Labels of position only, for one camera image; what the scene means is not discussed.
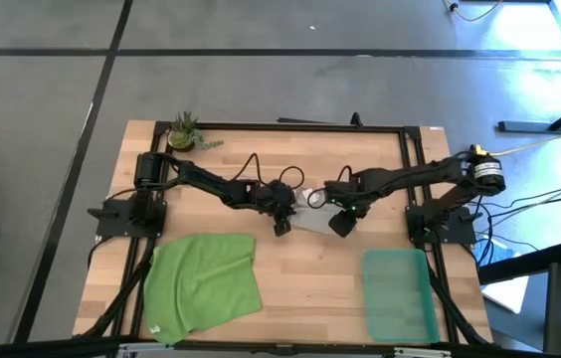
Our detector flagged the light grey microfiber towel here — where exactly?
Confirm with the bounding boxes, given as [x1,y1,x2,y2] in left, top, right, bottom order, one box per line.
[289,186,346,236]

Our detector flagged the green microfiber towel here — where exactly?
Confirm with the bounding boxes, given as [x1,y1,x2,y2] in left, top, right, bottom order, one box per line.
[142,232,265,346]

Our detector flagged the teal plastic basket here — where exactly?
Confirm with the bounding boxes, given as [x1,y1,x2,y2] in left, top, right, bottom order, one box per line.
[361,248,442,346]

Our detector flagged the potted succulent plant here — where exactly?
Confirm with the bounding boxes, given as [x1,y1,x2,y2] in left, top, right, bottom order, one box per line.
[165,110,225,154]

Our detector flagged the black desk foot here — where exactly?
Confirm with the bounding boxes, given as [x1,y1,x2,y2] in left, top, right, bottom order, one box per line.
[496,90,561,134]

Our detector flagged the white paper sheet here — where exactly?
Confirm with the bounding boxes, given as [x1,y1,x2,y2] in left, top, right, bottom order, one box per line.
[480,274,531,315]

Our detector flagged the black desk crossbar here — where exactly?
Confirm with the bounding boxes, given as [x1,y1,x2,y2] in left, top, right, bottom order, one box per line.
[476,241,561,286]

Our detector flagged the black front crossbar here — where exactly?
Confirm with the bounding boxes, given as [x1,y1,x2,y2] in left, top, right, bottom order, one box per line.
[0,336,561,358]

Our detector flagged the black aluminium table frame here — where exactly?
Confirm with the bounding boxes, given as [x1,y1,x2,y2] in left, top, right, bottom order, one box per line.
[79,118,494,349]

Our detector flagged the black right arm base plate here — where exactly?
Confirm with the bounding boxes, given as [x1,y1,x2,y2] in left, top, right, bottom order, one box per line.
[404,203,480,246]

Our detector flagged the yellow extension cord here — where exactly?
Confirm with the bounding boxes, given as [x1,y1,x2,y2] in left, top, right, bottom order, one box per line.
[467,121,561,159]

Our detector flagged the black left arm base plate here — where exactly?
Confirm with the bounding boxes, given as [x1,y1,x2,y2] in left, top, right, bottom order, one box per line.
[94,197,169,239]

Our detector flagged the tan floor cable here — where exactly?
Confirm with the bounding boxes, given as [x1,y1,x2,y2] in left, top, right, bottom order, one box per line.
[441,0,504,23]

